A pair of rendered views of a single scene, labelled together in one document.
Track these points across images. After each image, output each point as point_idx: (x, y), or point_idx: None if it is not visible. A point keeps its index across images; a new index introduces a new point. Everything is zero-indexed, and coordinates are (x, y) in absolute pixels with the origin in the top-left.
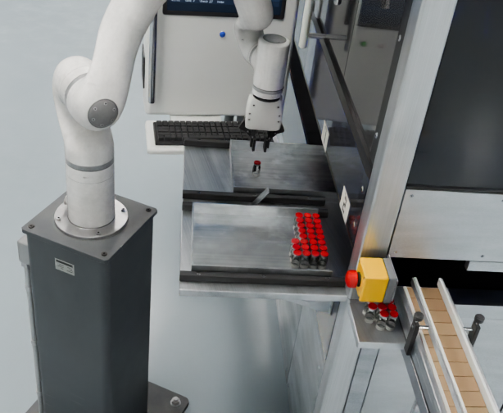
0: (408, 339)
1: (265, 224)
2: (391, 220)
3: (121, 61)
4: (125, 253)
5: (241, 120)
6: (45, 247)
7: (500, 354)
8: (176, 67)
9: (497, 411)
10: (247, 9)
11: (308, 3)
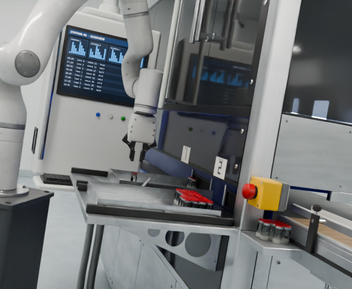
0: (309, 237)
1: (151, 199)
2: (272, 144)
3: (46, 32)
4: (26, 215)
5: None
6: None
7: None
8: (62, 136)
9: None
10: (137, 34)
11: (165, 75)
